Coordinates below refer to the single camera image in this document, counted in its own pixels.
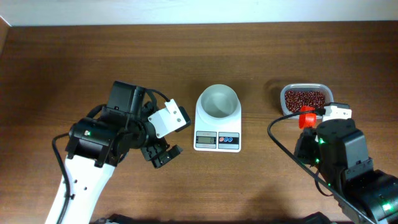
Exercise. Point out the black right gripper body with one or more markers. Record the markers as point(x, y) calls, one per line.
point(305, 140)

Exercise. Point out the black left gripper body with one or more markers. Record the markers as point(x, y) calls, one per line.
point(148, 141)

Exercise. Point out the red measuring scoop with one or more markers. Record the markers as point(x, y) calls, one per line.
point(307, 120)

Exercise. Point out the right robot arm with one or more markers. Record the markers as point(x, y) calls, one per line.
point(338, 149)

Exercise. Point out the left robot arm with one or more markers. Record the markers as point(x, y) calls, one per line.
point(102, 139)

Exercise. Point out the white digital kitchen scale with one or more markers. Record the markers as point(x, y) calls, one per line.
point(217, 135)

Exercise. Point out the red adzuki beans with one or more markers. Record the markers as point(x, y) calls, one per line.
point(294, 100)

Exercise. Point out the clear plastic container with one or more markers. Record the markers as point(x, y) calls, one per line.
point(305, 87)

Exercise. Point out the white round bowl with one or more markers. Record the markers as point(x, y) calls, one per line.
point(219, 101)

